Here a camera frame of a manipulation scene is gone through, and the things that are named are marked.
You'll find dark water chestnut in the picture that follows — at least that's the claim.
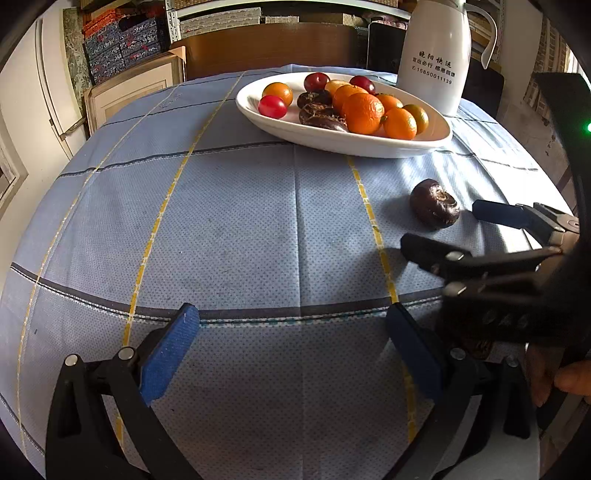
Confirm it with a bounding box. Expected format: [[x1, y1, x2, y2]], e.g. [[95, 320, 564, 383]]
[[307, 116, 349, 133], [297, 90, 332, 109], [410, 179, 461, 229]]

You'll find small orange mandarin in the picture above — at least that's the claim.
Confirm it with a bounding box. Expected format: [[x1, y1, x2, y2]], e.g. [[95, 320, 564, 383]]
[[383, 107, 418, 140]]

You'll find orange kumquat fruit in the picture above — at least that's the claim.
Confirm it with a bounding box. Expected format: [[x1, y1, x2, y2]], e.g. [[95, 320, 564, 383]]
[[376, 93, 404, 112]]

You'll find large orange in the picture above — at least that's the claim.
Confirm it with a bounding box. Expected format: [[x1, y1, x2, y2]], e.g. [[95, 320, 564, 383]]
[[342, 94, 385, 135]]

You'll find dark water chestnut shiny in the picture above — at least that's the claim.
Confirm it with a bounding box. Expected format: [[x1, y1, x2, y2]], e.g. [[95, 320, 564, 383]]
[[298, 103, 342, 124]]

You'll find large red plum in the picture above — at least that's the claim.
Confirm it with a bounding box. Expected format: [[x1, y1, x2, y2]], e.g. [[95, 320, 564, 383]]
[[349, 75, 376, 95]]

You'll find pale yellow tomato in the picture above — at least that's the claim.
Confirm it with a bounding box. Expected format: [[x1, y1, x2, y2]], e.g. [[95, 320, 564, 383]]
[[325, 80, 349, 96]]

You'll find small red cherry tomato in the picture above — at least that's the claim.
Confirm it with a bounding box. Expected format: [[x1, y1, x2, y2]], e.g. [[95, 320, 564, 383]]
[[257, 95, 287, 119]]

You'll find small yellow-orange tomato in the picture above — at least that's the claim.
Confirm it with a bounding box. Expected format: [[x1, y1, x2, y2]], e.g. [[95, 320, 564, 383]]
[[262, 82, 294, 107]]

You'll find dark water chestnut front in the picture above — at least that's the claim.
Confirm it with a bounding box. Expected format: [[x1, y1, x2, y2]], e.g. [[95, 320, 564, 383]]
[[307, 116, 349, 133]]

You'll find person's right hand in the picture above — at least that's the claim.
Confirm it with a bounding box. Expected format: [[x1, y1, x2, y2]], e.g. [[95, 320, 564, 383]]
[[526, 344, 591, 407]]

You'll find striped curtain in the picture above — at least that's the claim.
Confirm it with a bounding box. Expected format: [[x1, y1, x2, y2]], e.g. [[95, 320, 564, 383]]
[[523, 16, 570, 123]]

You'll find blue checked tablecloth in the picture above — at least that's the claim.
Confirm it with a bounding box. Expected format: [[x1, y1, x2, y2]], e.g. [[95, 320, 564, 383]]
[[1, 71, 567, 479]]

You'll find white thermos jug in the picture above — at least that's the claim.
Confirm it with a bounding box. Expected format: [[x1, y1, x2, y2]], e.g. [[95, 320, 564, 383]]
[[397, 0, 498, 116]]

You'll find white oval plate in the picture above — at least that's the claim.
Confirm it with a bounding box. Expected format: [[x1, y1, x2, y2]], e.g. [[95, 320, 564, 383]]
[[235, 72, 452, 158]]

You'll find wooden chair back far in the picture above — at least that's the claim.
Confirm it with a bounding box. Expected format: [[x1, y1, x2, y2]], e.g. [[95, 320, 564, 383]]
[[171, 23, 359, 80]]

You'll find cream framed panel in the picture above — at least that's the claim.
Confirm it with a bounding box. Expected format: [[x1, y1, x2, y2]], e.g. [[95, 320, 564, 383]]
[[84, 46, 186, 135]]

